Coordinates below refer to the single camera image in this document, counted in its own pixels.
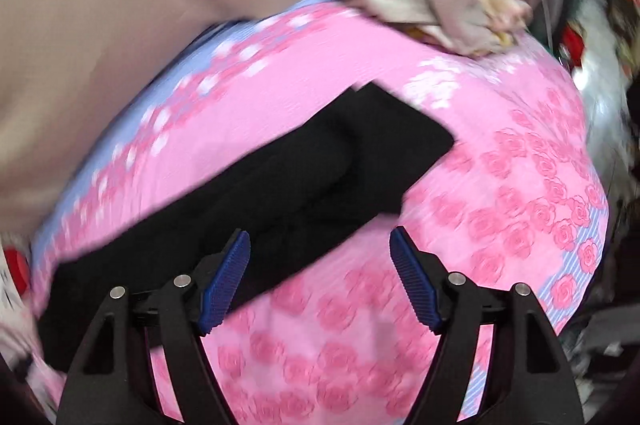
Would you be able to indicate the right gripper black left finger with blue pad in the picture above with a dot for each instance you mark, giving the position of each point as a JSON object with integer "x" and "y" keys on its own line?
{"x": 111, "y": 379}

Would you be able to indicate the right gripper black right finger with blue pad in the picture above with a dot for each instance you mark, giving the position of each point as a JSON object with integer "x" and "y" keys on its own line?
{"x": 498, "y": 360}

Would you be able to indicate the black pants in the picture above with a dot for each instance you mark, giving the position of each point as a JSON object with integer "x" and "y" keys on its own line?
{"x": 297, "y": 198}

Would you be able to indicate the white cartoon face pillow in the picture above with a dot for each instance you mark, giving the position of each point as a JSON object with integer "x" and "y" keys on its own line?
{"x": 18, "y": 335}

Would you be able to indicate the pink rose bedsheet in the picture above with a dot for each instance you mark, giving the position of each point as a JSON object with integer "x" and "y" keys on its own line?
{"x": 517, "y": 200}

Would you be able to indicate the beige blanket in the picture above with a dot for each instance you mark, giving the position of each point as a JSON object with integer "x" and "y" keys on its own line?
{"x": 125, "y": 30}

